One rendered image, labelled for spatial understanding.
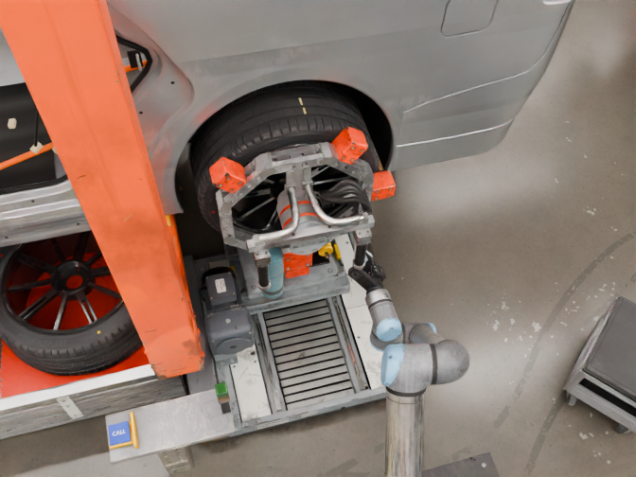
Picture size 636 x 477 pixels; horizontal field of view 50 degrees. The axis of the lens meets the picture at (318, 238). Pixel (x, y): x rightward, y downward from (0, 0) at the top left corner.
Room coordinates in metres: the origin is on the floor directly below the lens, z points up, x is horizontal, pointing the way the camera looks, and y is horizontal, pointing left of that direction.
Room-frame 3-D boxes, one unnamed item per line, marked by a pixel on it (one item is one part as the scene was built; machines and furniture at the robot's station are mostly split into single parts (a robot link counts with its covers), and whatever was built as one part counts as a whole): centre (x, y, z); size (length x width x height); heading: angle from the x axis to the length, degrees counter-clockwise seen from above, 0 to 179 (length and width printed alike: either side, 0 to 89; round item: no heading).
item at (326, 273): (1.56, 0.14, 0.32); 0.40 x 0.30 x 0.28; 108
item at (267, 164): (1.40, 0.09, 0.85); 0.54 x 0.07 x 0.54; 108
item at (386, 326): (1.08, -0.26, 0.62); 0.12 x 0.09 x 0.10; 18
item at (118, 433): (0.67, 0.64, 0.47); 0.07 x 0.07 x 0.02; 18
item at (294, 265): (1.44, 0.10, 0.48); 0.16 x 0.12 x 0.17; 18
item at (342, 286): (1.56, 0.14, 0.13); 0.50 x 0.36 x 0.10; 108
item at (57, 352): (1.26, 0.94, 0.39); 0.66 x 0.66 x 0.24
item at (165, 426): (0.72, 0.47, 0.44); 0.43 x 0.17 x 0.03; 108
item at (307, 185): (1.31, -0.05, 1.03); 0.19 x 0.18 x 0.11; 18
